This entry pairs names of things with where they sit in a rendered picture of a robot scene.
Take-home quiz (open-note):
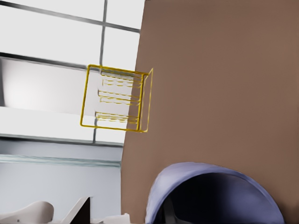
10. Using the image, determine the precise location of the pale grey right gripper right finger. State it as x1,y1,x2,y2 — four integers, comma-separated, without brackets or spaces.
93,212,130,224

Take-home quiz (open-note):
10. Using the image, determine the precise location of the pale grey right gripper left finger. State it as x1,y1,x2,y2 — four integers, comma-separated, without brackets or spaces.
62,196,92,224

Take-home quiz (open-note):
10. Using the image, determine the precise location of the purple cup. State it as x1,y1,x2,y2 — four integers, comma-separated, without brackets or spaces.
144,162,285,224

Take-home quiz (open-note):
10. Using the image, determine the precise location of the low silver frame bar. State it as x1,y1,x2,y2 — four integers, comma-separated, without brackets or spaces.
0,133,124,147

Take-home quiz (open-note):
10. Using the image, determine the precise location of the yellow wire cup holder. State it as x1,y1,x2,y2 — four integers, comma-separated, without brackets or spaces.
79,64,154,133

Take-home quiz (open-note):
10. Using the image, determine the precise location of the wide silver frame post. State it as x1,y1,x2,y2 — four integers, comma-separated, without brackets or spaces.
0,52,101,116

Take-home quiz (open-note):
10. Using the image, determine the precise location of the thin upright silver frame post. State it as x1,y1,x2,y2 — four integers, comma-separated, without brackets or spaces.
93,0,108,143

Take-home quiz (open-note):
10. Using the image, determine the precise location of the slanted silver frame bar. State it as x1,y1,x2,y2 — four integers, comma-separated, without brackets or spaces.
0,1,142,33

